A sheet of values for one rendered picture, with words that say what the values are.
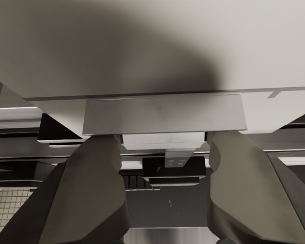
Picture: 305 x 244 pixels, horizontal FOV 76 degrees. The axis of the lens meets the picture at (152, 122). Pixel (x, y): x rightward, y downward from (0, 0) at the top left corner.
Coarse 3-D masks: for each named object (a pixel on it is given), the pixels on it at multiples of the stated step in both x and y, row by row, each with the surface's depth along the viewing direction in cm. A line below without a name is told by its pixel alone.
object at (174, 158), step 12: (168, 156) 26; (180, 156) 26; (192, 156) 37; (144, 168) 37; (156, 168) 37; (168, 168) 37; (180, 168) 37; (192, 168) 36; (204, 168) 36; (156, 180) 37; (168, 180) 37; (180, 180) 37; (192, 180) 37
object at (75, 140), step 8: (48, 120) 20; (40, 128) 20; (48, 128) 20; (56, 128) 20; (64, 128) 20; (40, 136) 20; (48, 136) 20; (56, 136) 20; (64, 136) 20; (72, 136) 19; (56, 144) 21; (64, 144) 21; (72, 144) 21; (80, 144) 21
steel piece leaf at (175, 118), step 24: (120, 96) 11; (144, 96) 11; (168, 96) 11; (192, 96) 11; (216, 96) 11; (240, 96) 10; (96, 120) 10; (120, 120) 10; (144, 120) 10; (168, 120) 10; (192, 120) 10; (216, 120) 10; (240, 120) 10
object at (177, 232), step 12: (132, 228) 18; (144, 228) 18; (156, 228) 18; (168, 228) 18; (180, 228) 17; (192, 228) 17; (204, 228) 17; (132, 240) 17; (144, 240) 17; (156, 240) 17; (168, 240) 17; (180, 240) 17; (192, 240) 17; (204, 240) 17; (216, 240) 17
